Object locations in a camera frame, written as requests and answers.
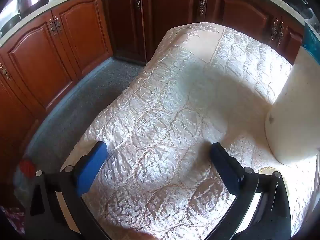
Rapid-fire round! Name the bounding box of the white floral mug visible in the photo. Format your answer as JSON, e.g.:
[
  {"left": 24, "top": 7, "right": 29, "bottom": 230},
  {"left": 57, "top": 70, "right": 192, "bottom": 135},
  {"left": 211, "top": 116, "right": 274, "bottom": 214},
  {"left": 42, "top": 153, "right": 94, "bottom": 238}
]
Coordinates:
[{"left": 265, "top": 21, "right": 320, "bottom": 165}]

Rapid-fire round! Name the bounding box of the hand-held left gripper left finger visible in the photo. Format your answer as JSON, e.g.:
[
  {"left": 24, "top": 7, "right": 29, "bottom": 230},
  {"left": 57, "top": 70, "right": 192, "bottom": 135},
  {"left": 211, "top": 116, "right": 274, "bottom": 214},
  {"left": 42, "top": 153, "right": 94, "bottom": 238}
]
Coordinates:
[{"left": 24, "top": 141, "right": 112, "bottom": 240}]

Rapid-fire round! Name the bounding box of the white quilted tablecloth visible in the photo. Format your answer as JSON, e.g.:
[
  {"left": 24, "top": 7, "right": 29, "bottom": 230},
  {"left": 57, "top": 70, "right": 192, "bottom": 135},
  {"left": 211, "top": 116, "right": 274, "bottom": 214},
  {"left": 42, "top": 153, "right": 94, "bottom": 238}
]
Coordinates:
[{"left": 60, "top": 23, "right": 318, "bottom": 240}]

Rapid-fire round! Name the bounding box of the brown wooden kitchen cabinet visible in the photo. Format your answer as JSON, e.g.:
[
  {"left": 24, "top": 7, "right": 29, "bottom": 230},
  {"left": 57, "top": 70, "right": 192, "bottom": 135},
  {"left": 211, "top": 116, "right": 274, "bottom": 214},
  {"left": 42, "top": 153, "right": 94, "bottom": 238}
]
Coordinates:
[{"left": 0, "top": 0, "right": 304, "bottom": 205}]

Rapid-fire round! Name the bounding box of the red patterned cloth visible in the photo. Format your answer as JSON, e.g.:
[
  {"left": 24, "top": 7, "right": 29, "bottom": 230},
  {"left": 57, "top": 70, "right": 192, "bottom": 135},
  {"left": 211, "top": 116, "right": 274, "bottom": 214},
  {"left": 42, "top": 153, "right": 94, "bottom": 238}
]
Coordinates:
[{"left": 0, "top": 205, "right": 25, "bottom": 233}]

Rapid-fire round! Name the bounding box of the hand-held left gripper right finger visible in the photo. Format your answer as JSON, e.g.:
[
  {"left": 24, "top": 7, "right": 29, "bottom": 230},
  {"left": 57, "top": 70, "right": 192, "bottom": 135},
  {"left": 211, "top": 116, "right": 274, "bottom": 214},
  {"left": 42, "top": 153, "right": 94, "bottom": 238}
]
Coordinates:
[{"left": 209, "top": 142, "right": 292, "bottom": 240}]

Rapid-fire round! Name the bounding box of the red hanging ornament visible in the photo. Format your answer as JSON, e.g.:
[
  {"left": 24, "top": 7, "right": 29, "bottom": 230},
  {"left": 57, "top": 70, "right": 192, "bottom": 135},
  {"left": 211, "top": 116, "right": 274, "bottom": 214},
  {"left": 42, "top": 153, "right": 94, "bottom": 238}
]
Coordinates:
[{"left": 19, "top": 157, "right": 37, "bottom": 178}]

